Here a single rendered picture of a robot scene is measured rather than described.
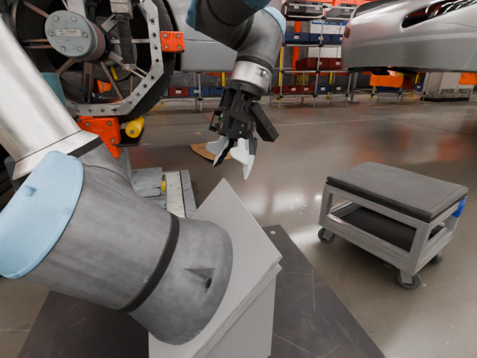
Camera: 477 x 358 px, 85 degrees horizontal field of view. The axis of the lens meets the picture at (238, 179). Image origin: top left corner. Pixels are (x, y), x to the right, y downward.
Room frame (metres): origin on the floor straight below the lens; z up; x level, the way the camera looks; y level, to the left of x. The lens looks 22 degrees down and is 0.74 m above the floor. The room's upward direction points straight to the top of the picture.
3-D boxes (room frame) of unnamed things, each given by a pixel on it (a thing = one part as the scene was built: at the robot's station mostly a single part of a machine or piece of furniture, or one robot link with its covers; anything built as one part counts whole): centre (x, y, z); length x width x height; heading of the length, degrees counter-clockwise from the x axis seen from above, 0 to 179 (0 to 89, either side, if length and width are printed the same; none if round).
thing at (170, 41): (1.17, 0.26, 0.85); 0.09 x 0.08 x 0.07; 104
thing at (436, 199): (0.96, -0.63, 0.17); 0.43 x 0.36 x 0.34; 36
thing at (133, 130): (1.21, 0.48, 0.51); 0.29 x 0.06 x 0.06; 14
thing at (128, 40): (0.90, 0.35, 0.83); 0.04 x 0.04 x 0.16
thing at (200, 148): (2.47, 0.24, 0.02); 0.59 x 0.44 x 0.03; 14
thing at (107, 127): (1.12, 0.58, 0.48); 0.16 x 0.12 x 0.17; 14
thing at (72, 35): (1.02, 0.55, 0.85); 0.21 x 0.14 x 0.14; 14
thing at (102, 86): (3.27, 1.68, 0.69); 0.52 x 0.17 x 0.35; 14
